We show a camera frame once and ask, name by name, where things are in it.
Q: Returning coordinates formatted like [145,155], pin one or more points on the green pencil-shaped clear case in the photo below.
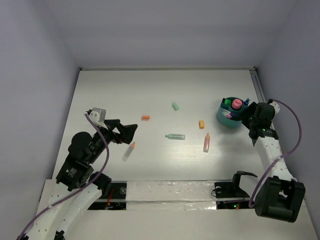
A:
[176,136]

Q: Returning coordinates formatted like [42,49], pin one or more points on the orange tip clear pencil case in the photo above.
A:
[128,152]

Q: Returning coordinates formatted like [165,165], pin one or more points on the mint green eraser cap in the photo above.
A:
[175,106]

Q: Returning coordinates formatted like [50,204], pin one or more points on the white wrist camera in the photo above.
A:
[275,105]
[96,115]

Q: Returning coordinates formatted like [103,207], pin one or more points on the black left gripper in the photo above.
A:
[127,131]

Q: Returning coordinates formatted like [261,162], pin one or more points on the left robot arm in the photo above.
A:
[77,186]

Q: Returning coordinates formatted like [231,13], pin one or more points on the small orange eraser cap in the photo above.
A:
[145,117]

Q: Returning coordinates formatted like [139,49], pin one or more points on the pink orange pencil-shaped case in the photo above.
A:
[206,144]

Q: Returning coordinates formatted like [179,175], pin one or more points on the green cap black highlighter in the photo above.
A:
[227,102]

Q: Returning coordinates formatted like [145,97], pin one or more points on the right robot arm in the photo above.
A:
[277,195]

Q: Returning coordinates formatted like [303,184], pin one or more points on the clear blue glue bottle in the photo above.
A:
[246,102]

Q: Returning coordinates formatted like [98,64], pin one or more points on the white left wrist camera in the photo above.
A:
[96,115]

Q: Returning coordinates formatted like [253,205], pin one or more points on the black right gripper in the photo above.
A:
[251,109]

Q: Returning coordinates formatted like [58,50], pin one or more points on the pink cap bottle in organizer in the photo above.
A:
[236,104]

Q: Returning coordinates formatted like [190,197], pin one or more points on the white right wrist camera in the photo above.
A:
[275,105]

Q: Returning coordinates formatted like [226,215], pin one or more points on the teal round organizer container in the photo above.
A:
[229,110]

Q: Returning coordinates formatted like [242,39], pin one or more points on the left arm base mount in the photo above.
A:
[116,199]

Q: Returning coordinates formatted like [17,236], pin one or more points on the yellow orange eraser cap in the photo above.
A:
[201,124]

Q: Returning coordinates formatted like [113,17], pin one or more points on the aluminium rail right edge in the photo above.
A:
[257,85]

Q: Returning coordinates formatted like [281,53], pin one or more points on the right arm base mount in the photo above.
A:
[230,195]

